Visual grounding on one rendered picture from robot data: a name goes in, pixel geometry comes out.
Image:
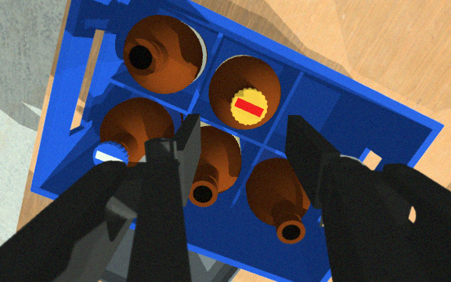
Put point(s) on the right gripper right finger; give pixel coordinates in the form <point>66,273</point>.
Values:
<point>361,208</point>

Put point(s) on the grey rectangular tray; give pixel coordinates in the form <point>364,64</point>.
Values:
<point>202,268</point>

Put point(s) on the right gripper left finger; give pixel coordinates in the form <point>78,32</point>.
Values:
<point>74,238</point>

